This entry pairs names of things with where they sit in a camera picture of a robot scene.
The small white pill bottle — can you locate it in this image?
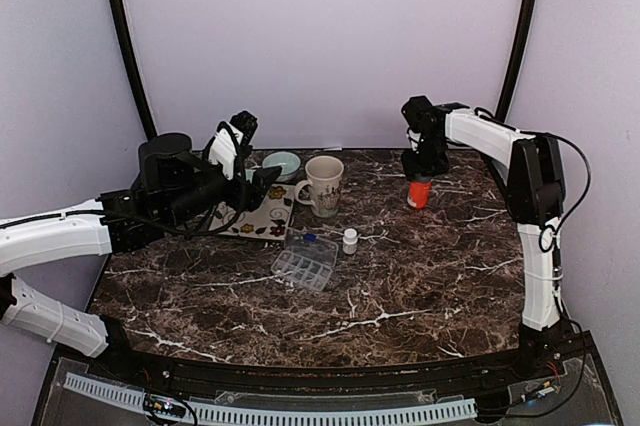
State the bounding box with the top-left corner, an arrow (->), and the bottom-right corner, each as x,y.
342,228 -> 358,255

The floral rectangular ceramic plate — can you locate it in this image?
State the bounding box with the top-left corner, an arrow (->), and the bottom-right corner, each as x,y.
219,184 -> 294,241

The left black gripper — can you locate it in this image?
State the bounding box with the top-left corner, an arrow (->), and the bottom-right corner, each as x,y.
164,146 -> 281,229

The orange pill bottle grey cap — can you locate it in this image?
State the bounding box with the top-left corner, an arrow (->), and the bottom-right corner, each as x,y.
407,176 -> 432,210

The blue striped ceramic bowl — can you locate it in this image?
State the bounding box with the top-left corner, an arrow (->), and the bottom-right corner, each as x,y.
262,151 -> 301,183

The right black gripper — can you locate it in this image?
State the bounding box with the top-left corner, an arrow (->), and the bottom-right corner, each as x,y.
401,135 -> 450,181

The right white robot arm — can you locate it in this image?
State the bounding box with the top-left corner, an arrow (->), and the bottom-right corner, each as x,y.
401,96 -> 566,331

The left black frame post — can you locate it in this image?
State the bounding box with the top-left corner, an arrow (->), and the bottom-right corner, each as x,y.
109,0 -> 158,141

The black front rail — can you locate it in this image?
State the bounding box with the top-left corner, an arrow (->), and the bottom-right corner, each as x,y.
94,345 -> 566,397

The clear plastic pill organizer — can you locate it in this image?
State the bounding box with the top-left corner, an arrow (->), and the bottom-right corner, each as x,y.
271,228 -> 338,292

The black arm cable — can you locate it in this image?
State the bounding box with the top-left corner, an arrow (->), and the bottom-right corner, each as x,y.
537,133 -> 591,252

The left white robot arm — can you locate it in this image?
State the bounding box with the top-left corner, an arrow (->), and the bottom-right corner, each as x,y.
1,122 -> 281,382

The white slotted cable duct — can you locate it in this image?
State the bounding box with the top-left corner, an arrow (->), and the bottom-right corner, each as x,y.
63,373 -> 477,425

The right black frame post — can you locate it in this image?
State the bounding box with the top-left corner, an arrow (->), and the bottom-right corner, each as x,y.
495,0 -> 536,122

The cream ceramic mug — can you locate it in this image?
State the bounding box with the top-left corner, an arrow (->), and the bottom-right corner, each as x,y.
294,155 -> 344,218

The black frame post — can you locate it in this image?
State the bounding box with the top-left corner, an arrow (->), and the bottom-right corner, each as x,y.
495,0 -> 536,122
109,0 -> 158,141

